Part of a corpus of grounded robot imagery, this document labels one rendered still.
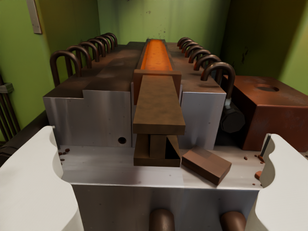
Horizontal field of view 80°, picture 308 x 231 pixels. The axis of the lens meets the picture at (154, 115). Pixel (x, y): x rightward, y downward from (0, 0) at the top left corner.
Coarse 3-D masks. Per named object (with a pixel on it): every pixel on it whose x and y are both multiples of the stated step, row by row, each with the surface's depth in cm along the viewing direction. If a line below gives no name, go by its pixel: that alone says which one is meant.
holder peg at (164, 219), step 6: (156, 210) 19; (162, 210) 19; (150, 216) 20; (156, 216) 19; (162, 216) 19; (168, 216) 19; (150, 222) 19; (156, 222) 18; (162, 222) 18; (168, 222) 18; (174, 222) 19; (150, 228) 18; (156, 228) 18; (162, 228) 18; (168, 228) 18; (174, 228) 18
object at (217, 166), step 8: (192, 152) 21; (200, 152) 21; (208, 152) 21; (184, 160) 20; (192, 160) 20; (200, 160) 20; (208, 160) 20; (216, 160) 20; (224, 160) 20; (192, 168) 20; (200, 168) 19; (208, 168) 19; (216, 168) 19; (224, 168) 19; (208, 176) 19; (216, 176) 18; (224, 176) 19; (216, 184) 18
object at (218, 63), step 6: (210, 66) 21; (216, 66) 21; (222, 66) 21; (228, 66) 21; (204, 72) 21; (210, 72) 21; (228, 72) 21; (234, 72) 21; (204, 78) 21; (228, 78) 22; (234, 78) 21; (228, 84) 22; (228, 90) 22; (228, 96) 22; (228, 102) 22
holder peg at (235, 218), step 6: (222, 216) 20; (228, 216) 19; (234, 216) 19; (240, 216) 19; (222, 222) 20; (228, 222) 19; (234, 222) 19; (240, 222) 19; (246, 222) 19; (222, 228) 19; (228, 228) 19; (234, 228) 18; (240, 228) 18
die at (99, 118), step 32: (96, 64) 34; (128, 64) 31; (192, 64) 31; (64, 96) 20; (96, 96) 20; (128, 96) 20; (192, 96) 20; (224, 96) 20; (64, 128) 22; (96, 128) 22; (128, 128) 22; (192, 128) 22
